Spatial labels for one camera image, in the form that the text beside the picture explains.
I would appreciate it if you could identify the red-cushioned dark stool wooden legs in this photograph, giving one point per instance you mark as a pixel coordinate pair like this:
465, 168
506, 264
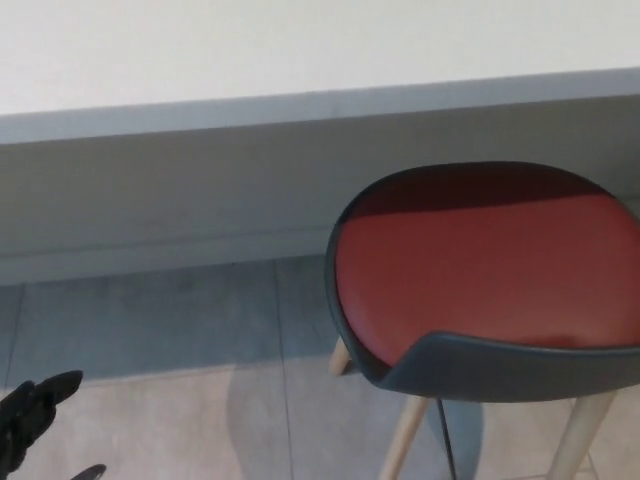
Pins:
475, 270

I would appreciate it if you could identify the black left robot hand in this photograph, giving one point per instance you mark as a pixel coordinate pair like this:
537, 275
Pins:
30, 410

